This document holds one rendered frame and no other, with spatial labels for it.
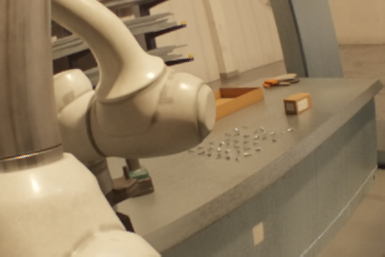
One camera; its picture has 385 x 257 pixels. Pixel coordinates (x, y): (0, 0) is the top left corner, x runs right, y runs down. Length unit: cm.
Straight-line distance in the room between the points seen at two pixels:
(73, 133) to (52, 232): 34
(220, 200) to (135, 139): 55
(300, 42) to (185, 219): 195
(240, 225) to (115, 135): 74
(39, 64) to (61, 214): 12
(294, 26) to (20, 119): 250
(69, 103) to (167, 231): 46
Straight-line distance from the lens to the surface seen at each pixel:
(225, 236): 117
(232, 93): 216
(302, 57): 273
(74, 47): 491
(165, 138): 50
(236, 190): 108
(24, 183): 27
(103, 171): 64
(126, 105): 50
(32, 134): 29
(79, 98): 59
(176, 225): 95
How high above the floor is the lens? 108
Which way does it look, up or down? 13 degrees down
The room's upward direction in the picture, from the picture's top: 12 degrees counter-clockwise
